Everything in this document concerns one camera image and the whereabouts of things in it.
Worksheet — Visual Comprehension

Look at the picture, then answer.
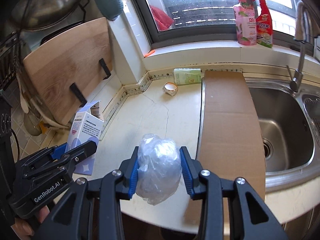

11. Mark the light green tissue pack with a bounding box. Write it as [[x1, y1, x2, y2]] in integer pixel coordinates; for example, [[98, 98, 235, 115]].
[[173, 68, 201, 85]]

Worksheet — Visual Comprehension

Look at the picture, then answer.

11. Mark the wooden cutting board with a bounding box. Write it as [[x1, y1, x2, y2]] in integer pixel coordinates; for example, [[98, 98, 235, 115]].
[[23, 17, 113, 126]]

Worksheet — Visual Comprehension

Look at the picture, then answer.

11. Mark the stainless steel double sink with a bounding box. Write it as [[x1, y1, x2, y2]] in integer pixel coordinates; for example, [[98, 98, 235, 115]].
[[246, 78, 319, 192]]

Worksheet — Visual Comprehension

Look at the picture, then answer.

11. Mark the teal utensil holder cup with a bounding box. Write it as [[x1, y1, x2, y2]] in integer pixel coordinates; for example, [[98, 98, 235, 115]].
[[95, 0, 124, 21]]

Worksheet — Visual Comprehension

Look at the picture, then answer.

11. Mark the beige cloth on faucet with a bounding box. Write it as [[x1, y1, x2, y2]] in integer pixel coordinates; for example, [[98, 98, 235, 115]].
[[295, 2, 310, 42]]

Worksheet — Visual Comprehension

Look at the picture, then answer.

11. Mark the white blue medicine box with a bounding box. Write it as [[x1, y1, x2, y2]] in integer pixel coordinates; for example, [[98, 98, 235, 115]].
[[65, 100, 106, 176]]

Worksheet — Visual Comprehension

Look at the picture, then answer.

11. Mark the brown cardboard sheet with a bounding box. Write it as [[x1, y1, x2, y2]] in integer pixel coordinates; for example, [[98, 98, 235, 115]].
[[183, 70, 267, 227]]

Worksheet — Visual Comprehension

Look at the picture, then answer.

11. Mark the pink soap pump bottle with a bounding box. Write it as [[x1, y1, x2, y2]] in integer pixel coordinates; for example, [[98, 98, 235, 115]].
[[233, 0, 257, 46]]

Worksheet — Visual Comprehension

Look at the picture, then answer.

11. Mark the steel kitchen faucet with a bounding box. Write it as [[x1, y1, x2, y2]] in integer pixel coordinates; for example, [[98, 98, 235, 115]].
[[286, 11, 313, 93]]

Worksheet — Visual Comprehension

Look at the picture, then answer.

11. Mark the clear plastic bag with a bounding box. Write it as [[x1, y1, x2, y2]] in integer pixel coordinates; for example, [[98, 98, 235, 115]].
[[136, 134, 182, 206]]

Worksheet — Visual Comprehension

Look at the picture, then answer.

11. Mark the red spray cleaner bottle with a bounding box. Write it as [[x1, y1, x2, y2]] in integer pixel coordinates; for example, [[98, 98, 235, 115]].
[[253, 0, 273, 48]]

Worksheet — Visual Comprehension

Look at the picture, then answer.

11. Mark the steel pot lid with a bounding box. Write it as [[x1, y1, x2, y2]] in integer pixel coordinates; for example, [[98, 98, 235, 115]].
[[10, 0, 81, 31]]

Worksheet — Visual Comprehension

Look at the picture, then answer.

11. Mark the person's left hand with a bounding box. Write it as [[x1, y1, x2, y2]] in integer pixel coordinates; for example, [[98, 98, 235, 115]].
[[11, 206, 50, 239]]

